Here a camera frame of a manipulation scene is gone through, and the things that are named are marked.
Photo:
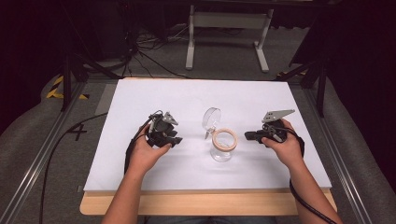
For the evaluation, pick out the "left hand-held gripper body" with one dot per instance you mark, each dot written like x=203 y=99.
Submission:
x=161 y=128

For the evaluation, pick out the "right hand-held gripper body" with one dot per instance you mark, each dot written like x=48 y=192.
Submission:
x=275 y=125

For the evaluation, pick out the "glass jar with hinged lid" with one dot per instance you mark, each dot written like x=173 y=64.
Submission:
x=221 y=140

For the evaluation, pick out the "person's right hand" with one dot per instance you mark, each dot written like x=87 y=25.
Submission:
x=288 y=149

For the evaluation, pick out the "person's left hand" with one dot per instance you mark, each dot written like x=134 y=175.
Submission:
x=146 y=154

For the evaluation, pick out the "white table mat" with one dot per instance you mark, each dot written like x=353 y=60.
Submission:
x=193 y=102

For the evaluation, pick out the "black tripod stand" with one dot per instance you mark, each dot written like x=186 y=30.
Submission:
x=320 y=84
x=67 y=81

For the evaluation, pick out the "wooden table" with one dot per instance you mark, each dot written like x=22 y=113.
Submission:
x=199 y=203

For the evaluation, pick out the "yellow black floor tape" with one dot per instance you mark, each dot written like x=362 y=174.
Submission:
x=56 y=91

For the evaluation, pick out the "aluminium floor rail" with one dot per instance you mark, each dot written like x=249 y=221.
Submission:
x=40 y=155
x=337 y=155

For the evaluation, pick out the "white metal table frame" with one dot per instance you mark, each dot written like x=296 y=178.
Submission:
x=229 y=20

